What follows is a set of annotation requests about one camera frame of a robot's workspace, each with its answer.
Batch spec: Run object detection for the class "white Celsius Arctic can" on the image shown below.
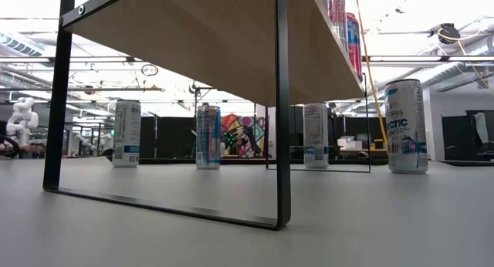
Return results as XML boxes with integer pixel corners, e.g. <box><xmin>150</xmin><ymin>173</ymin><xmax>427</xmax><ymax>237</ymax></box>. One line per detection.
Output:
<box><xmin>384</xmin><ymin>79</ymin><xmax>429</xmax><ymax>175</ymax></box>

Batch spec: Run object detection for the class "wooden shelf black metal frame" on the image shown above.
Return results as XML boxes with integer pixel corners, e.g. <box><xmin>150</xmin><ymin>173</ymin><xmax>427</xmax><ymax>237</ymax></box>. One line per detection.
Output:
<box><xmin>42</xmin><ymin>0</ymin><xmax>372</xmax><ymax>232</ymax></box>

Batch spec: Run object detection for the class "colourful mural panel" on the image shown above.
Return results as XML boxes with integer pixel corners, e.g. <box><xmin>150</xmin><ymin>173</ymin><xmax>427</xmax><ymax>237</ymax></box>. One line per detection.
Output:
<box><xmin>220</xmin><ymin>113</ymin><xmax>267</xmax><ymax>158</ymax></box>

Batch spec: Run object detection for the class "yellow hanging cable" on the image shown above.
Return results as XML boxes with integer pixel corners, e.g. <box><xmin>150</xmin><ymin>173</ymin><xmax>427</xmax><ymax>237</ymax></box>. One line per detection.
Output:
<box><xmin>353</xmin><ymin>0</ymin><xmax>389</xmax><ymax>151</ymax></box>

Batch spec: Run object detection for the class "black ceiling cable reel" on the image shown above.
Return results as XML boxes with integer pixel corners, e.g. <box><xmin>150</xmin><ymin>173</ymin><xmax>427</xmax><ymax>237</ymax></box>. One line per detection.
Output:
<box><xmin>428</xmin><ymin>22</ymin><xmax>462</xmax><ymax>45</ymax></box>

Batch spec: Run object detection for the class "silver can blue tab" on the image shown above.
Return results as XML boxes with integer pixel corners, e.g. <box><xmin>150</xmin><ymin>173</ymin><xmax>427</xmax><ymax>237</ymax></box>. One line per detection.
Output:
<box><xmin>195</xmin><ymin>103</ymin><xmax>222</xmax><ymax>171</ymax></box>

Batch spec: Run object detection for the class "white Celsius can red print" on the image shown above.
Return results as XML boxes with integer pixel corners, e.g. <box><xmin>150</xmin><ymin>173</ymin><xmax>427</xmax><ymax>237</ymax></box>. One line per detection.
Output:
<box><xmin>327</xmin><ymin>0</ymin><xmax>347</xmax><ymax>52</ymax></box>

